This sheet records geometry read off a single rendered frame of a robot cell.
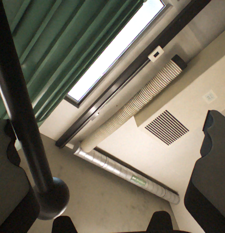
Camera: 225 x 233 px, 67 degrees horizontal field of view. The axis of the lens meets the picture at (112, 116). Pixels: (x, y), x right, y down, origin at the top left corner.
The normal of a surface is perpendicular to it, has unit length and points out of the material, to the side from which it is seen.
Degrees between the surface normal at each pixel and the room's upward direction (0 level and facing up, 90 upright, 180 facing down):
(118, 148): 90
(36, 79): 90
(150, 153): 90
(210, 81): 90
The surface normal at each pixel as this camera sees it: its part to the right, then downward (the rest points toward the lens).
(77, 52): 0.57, 0.78
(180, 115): 0.10, 0.58
